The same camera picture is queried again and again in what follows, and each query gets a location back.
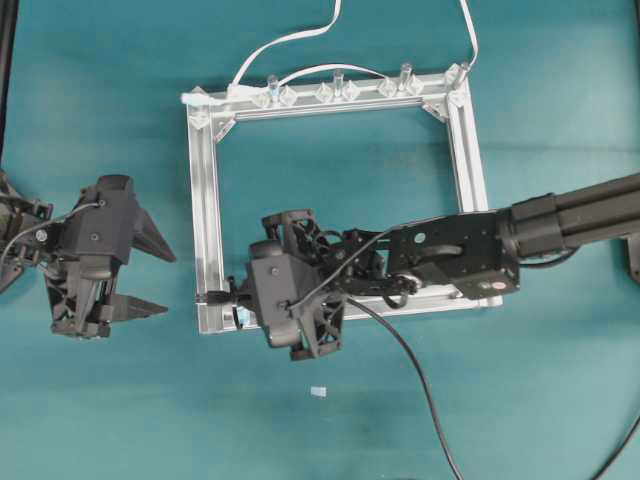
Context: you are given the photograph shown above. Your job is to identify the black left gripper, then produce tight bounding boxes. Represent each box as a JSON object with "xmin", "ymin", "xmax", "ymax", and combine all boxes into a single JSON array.
[{"xmin": 45, "ymin": 196, "xmax": 176, "ymax": 339}]

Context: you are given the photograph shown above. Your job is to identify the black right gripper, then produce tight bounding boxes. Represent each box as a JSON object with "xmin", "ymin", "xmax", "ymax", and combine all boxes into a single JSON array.
[{"xmin": 232, "ymin": 209, "xmax": 344, "ymax": 361}]

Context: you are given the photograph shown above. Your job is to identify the black usb cable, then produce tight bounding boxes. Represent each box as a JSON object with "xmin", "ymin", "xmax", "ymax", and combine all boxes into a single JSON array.
[{"xmin": 207, "ymin": 289, "xmax": 640, "ymax": 480}]

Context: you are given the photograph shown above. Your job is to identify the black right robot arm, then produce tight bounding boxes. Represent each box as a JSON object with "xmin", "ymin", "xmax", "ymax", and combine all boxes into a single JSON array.
[{"xmin": 207, "ymin": 175, "xmax": 639, "ymax": 360}]

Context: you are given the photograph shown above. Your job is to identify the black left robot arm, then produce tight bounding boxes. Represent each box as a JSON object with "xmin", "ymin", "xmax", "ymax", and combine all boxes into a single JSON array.
[{"xmin": 1, "ymin": 175, "xmax": 176, "ymax": 339}]

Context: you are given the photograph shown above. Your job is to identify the small blue tape piece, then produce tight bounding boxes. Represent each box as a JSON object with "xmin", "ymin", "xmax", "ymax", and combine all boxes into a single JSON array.
[{"xmin": 310, "ymin": 386, "xmax": 327, "ymax": 398}]

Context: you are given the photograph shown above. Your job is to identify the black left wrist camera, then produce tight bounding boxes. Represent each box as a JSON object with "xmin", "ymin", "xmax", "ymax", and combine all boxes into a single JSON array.
[{"xmin": 59, "ymin": 175, "xmax": 138, "ymax": 281}]

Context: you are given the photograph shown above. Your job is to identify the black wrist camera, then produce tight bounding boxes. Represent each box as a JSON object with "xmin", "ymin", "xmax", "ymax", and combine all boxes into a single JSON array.
[
  {"xmin": 59, "ymin": 175, "xmax": 138, "ymax": 281},
  {"xmin": 246, "ymin": 240, "xmax": 328, "ymax": 355}
]

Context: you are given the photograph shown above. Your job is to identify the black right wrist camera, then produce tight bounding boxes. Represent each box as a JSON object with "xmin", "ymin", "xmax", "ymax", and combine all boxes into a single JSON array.
[{"xmin": 246, "ymin": 240, "xmax": 328, "ymax": 355}]

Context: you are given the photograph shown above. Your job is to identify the white flat ethernet cable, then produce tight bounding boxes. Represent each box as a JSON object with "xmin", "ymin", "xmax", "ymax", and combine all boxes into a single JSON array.
[{"xmin": 182, "ymin": 0, "xmax": 481, "ymax": 106}]

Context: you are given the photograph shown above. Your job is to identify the aluminium post with blue tape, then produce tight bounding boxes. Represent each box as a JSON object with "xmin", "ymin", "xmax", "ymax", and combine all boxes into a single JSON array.
[{"xmin": 267, "ymin": 74, "xmax": 280, "ymax": 103}]

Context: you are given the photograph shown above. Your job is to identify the aluminium standoff post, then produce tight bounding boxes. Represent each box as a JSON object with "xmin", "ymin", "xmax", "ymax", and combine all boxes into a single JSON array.
[
  {"xmin": 454, "ymin": 62, "xmax": 470, "ymax": 88},
  {"xmin": 398, "ymin": 62, "xmax": 413, "ymax": 92},
  {"xmin": 332, "ymin": 69, "xmax": 344, "ymax": 101}
]

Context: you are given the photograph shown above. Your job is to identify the aluminium extrusion frame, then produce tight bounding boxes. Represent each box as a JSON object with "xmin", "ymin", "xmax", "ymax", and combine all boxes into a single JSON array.
[{"xmin": 181, "ymin": 64, "xmax": 489, "ymax": 335}]

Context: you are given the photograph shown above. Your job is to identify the black vertical rail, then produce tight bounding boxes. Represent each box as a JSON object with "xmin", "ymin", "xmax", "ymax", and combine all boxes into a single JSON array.
[{"xmin": 0, "ymin": 0, "xmax": 20, "ymax": 151}]

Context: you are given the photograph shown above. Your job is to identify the grey mount plate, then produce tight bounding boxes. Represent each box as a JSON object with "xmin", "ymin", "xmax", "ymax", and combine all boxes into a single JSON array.
[{"xmin": 624, "ymin": 233, "xmax": 640, "ymax": 284}]

